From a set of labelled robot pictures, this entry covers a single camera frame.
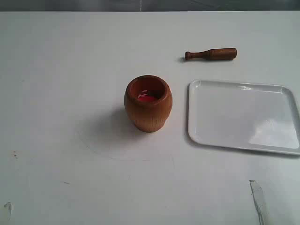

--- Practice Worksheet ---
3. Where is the white rectangular tray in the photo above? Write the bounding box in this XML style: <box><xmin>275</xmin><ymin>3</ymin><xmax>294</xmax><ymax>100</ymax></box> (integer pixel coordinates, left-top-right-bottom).
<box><xmin>187</xmin><ymin>79</ymin><xmax>300</xmax><ymax>156</ymax></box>

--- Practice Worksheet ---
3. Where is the dark wooden pestle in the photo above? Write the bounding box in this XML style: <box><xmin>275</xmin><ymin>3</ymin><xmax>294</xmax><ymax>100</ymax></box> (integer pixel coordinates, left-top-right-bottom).
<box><xmin>185</xmin><ymin>48</ymin><xmax>237</xmax><ymax>60</ymax></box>

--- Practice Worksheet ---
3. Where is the wooden mortar cup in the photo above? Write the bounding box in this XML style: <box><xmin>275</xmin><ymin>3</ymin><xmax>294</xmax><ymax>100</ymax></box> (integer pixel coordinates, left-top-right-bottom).
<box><xmin>124</xmin><ymin>75</ymin><xmax>173</xmax><ymax>133</ymax></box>

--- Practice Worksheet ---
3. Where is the red item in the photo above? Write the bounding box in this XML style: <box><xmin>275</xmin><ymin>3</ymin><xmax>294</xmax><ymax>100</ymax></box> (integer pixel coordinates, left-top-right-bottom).
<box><xmin>137</xmin><ymin>90</ymin><xmax>157</xmax><ymax>102</ymax></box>

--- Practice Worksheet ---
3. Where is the clear tape strip right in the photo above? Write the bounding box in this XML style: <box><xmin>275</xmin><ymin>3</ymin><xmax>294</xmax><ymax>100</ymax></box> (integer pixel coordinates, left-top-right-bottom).
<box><xmin>249</xmin><ymin>180</ymin><xmax>270</xmax><ymax>225</ymax></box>

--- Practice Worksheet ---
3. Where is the clear tape piece left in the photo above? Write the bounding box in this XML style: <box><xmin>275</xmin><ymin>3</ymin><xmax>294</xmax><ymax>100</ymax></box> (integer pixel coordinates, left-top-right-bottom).
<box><xmin>3</xmin><ymin>202</ymin><xmax>13</xmax><ymax>221</ymax></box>

